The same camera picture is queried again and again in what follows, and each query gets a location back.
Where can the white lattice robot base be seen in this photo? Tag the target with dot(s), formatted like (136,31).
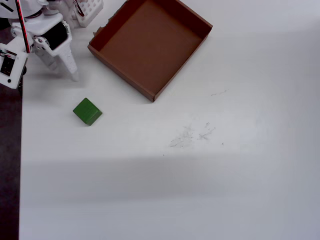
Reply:
(91,10)

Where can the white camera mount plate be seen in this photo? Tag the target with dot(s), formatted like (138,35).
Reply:
(17,75)

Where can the green cube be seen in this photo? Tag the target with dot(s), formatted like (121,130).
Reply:
(87,111)

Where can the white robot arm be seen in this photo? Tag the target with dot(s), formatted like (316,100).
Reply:
(30,6)

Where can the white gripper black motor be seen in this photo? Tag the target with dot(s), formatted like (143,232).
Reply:
(55,37)

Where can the brown cardboard box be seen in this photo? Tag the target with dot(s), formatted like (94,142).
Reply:
(150,50)

